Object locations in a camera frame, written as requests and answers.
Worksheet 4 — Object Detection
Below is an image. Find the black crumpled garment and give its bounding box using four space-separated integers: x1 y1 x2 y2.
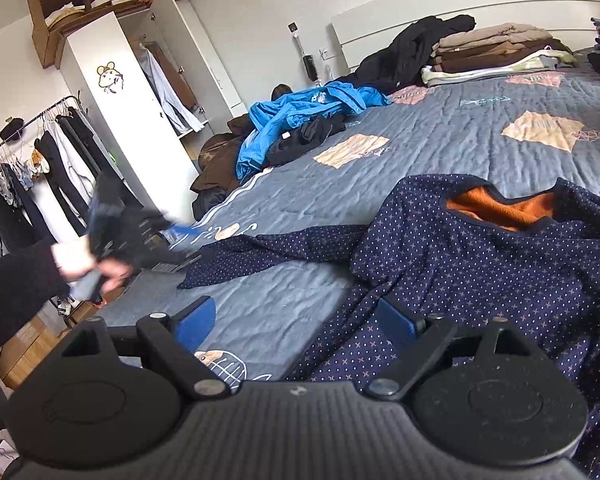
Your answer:
266 114 348 167

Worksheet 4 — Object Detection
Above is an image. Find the row of hanging clothes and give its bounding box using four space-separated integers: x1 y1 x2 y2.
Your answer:
0 105 146 266

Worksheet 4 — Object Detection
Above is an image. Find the person's left forearm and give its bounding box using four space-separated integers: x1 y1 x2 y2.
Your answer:
0 242 72 363

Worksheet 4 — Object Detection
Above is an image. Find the black hairbrush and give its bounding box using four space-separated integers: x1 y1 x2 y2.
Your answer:
302 35 318 82

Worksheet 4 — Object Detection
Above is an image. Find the grey quilted bedspread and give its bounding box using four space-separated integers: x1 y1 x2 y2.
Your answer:
95 47 600 480

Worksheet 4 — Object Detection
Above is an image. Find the blue jacket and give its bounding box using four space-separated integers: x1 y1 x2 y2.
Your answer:
236 80 393 181

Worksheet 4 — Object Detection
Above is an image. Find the brown garment heap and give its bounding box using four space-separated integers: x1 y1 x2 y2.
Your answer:
190 115 253 221

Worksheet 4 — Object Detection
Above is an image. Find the white hanging shirt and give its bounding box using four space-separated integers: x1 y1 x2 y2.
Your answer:
140 42 203 133

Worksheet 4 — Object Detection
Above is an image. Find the cartoon mouse sticker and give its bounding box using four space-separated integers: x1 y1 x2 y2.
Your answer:
96 61 126 95

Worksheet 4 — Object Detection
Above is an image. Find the white wardrobe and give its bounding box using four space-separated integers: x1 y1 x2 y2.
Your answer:
60 0 248 211

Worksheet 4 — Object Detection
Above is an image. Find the brown hanging garment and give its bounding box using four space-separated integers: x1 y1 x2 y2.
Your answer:
152 45 198 111

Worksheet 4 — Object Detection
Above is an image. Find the navy dotted sweater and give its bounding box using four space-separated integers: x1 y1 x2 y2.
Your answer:
177 174 600 480

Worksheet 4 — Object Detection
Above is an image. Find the black coat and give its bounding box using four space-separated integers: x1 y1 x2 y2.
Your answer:
337 15 477 96

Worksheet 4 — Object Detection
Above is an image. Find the stack of brown folded clothes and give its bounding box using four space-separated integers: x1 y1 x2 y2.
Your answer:
421 22 578 88

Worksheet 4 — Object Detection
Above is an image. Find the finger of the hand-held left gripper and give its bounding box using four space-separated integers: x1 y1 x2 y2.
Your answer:
161 224 204 247

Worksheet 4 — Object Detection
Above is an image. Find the black metal clothes rack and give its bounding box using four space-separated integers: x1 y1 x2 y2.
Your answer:
0 94 88 171

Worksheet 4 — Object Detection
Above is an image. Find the person's left hand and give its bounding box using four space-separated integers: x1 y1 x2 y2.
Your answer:
52 237 133 292

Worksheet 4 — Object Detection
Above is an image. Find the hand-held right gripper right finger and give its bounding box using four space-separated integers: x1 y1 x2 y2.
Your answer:
367 296 536 402

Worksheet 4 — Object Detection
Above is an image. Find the black hat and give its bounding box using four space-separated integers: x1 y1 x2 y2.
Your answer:
0 117 26 141

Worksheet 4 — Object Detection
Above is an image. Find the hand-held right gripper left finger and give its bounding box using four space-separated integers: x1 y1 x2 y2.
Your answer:
62 296 232 402

